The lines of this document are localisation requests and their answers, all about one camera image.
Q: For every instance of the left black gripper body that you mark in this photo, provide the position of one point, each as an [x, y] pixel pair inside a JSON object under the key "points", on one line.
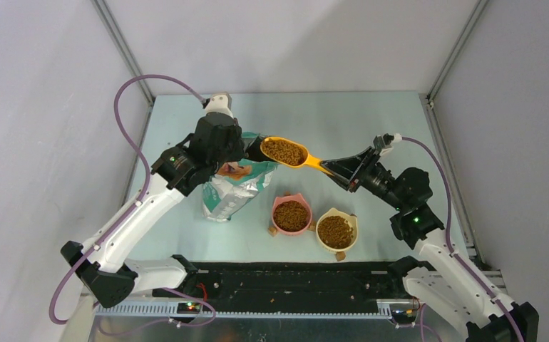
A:
{"points": [[234, 152]]}

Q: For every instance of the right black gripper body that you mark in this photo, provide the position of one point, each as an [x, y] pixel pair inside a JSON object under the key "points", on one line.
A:
{"points": [[372, 177]]}

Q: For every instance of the green dog food bag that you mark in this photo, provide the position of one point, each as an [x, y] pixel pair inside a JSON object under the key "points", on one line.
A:
{"points": [[234, 185]]}

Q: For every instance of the orange plastic food scoop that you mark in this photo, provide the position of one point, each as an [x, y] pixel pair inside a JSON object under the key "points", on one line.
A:
{"points": [[310, 161]]}

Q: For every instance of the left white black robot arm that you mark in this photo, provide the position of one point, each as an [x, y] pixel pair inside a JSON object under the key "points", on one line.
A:
{"points": [[102, 262]]}

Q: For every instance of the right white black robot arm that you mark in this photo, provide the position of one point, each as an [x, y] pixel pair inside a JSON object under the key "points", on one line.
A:
{"points": [[442, 277]]}

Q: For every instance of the yellow cat-ear pet bowl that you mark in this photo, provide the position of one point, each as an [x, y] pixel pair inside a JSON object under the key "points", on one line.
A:
{"points": [[339, 254]]}

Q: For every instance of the pink cat-ear pet bowl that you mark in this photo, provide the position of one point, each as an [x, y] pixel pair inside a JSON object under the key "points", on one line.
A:
{"points": [[274, 230]]}

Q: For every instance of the kibble in yellow bowl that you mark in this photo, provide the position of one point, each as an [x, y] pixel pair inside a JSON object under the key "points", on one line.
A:
{"points": [[335, 232]]}

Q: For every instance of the kibble in pink bowl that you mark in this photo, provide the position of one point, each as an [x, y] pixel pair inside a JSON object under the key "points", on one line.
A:
{"points": [[291, 216]]}

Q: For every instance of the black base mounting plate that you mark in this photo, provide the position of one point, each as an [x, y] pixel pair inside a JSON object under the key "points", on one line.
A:
{"points": [[355, 287]]}

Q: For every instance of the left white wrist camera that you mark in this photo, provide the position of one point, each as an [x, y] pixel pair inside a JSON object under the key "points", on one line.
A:
{"points": [[219, 103]]}

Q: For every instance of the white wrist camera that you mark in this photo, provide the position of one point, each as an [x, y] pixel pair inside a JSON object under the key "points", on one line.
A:
{"points": [[384, 144], [219, 103]]}

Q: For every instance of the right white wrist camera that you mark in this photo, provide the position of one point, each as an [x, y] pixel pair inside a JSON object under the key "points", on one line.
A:
{"points": [[384, 144]]}

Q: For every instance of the left corner aluminium post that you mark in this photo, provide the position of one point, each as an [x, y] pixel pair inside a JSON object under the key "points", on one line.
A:
{"points": [[113, 29]]}

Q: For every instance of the corner aluminium post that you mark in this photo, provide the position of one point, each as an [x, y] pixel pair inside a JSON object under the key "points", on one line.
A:
{"points": [[457, 48], [113, 29]]}

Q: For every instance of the aluminium frame rail base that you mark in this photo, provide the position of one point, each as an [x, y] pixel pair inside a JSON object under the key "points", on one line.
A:
{"points": [[171, 305]]}

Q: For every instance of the right corner aluminium post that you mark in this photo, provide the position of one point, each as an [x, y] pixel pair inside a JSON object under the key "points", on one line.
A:
{"points": [[457, 48]]}

